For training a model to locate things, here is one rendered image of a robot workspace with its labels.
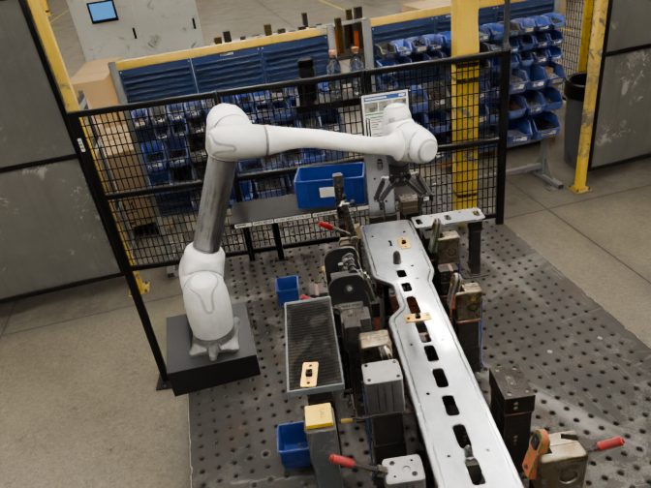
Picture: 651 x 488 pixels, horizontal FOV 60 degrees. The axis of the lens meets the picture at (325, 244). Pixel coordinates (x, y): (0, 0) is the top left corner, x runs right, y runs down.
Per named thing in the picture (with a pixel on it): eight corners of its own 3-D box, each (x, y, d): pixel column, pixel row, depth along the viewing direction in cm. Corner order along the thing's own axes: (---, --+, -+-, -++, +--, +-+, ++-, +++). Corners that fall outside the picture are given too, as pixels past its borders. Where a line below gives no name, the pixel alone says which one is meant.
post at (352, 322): (372, 421, 183) (360, 324, 163) (356, 423, 183) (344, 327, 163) (369, 410, 187) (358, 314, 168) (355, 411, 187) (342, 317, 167)
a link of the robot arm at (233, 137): (267, 126, 175) (258, 112, 186) (208, 131, 169) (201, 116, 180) (267, 166, 181) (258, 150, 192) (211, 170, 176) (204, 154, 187)
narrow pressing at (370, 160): (395, 212, 242) (390, 137, 225) (369, 216, 242) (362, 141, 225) (395, 212, 242) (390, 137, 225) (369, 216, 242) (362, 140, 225)
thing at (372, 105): (413, 153, 259) (410, 86, 244) (364, 160, 259) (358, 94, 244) (412, 151, 261) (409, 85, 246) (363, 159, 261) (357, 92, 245)
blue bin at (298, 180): (365, 203, 246) (363, 176, 240) (296, 208, 250) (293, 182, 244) (366, 188, 260) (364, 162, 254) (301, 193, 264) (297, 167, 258)
